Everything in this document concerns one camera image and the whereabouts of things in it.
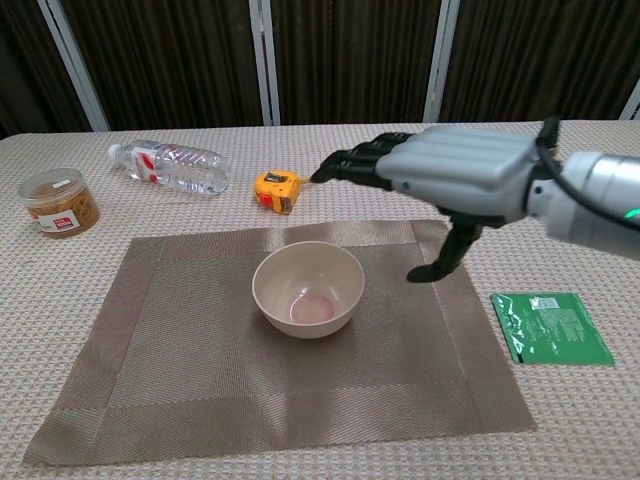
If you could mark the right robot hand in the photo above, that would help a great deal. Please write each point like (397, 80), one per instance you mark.
(460, 170)

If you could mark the light brown bowl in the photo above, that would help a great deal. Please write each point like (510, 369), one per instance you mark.
(280, 280)

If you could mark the brown woven placemat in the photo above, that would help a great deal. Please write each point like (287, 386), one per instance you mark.
(200, 375)

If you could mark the black pleated curtain panel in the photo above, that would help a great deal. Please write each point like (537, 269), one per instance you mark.
(350, 60)
(25, 65)
(540, 60)
(170, 65)

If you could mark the yellow tape measure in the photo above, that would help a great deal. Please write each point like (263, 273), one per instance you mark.
(275, 187)

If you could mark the green foil packet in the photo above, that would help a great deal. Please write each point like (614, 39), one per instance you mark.
(555, 330)

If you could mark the clear plastic water bottle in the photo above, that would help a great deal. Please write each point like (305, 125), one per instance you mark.
(180, 170)

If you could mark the pink woven tablecloth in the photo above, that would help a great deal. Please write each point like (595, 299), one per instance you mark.
(150, 215)

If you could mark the clear jar of rubber bands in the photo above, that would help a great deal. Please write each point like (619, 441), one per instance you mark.
(60, 210)

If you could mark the white partition post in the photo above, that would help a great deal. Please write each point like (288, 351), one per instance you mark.
(265, 65)
(75, 70)
(632, 105)
(440, 65)

